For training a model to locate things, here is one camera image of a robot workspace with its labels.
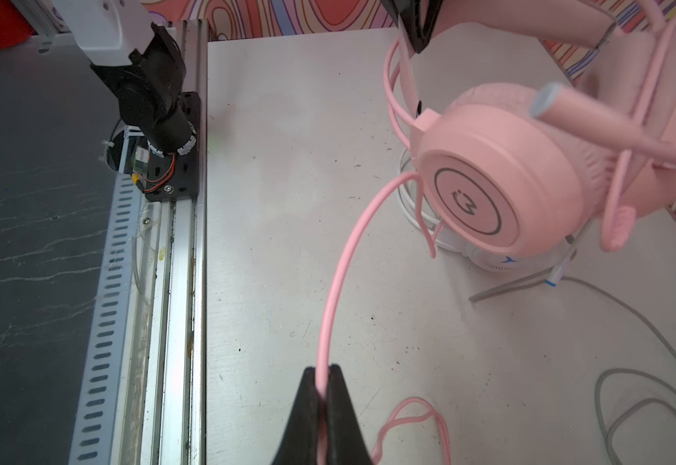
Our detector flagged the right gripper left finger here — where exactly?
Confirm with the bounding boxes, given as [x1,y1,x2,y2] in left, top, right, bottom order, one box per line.
[272,367,321,465]

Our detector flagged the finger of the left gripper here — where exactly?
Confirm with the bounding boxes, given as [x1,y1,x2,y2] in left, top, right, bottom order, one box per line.
[381,0,444,53]

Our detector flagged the pink cat-ear headphones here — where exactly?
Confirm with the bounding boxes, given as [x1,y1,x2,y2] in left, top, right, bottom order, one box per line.
[383,1,676,258]

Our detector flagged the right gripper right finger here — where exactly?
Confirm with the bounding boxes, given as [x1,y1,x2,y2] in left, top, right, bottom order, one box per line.
[326,364,372,465]

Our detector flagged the slotted grey cable duct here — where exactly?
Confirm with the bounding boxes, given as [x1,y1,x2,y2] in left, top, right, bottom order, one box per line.
[69,176,140,464]

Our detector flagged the aluminium front rail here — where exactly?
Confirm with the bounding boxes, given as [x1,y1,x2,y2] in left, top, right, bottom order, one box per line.
[115,19,209,464]

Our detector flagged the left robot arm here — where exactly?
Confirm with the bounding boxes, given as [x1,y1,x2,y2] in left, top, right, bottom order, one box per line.
[52,1,198,158]

